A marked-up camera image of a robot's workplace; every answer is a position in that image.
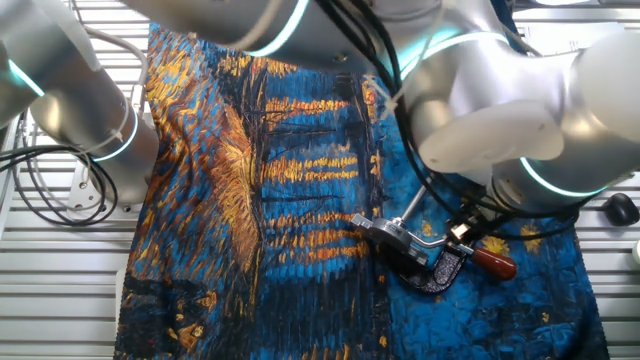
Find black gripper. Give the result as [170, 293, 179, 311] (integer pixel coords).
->
[446, 197, 507, 260]

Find metal lever with red handle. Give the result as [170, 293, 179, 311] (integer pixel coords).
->
[349, 212, 519, 282]

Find thin metal rod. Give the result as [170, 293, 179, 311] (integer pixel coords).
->
[399, 184, 429, 224]

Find starry night painted cloth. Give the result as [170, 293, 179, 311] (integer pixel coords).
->
[113, 22, 611, 360]

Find black computer mouse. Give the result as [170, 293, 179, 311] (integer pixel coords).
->
[599, 192, 640, 227]

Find metal base mounting plate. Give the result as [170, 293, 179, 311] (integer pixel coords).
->
[67, 159, 144, 215]

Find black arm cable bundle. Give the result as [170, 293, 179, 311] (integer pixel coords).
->
[314, 0, 581, 242]

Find black base cables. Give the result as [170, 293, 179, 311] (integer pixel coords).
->
[0, 144, 120, 227]

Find grey base cable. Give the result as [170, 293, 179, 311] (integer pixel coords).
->
[69, 0, 150, 119]

